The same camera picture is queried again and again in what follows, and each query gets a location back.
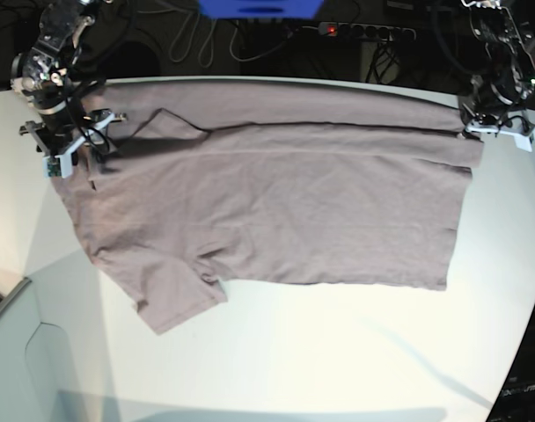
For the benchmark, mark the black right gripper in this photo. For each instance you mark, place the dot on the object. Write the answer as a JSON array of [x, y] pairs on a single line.
[[45, 85]]

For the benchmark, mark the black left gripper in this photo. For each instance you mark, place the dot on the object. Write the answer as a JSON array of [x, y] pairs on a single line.
[[497, 101]]

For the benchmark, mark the mauve grey t-shirt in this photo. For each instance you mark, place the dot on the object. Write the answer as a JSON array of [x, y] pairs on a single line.
[[208, 182]]

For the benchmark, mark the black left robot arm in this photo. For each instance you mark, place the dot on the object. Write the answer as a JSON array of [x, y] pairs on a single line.
[[506, 30]]

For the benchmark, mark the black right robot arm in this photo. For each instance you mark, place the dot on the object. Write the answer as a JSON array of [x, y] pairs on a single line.
[[64, 25]]

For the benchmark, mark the black power strip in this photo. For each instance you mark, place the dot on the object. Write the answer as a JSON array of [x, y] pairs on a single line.
[[377, 33]]

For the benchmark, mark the blue plastic box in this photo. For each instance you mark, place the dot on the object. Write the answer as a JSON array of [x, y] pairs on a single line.
[[240, 9]]

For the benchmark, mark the grey table side panel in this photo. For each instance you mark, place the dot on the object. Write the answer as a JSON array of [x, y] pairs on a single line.
[[32, 370]]

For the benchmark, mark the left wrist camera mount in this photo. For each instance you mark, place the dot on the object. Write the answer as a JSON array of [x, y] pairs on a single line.
[[505, 132]]

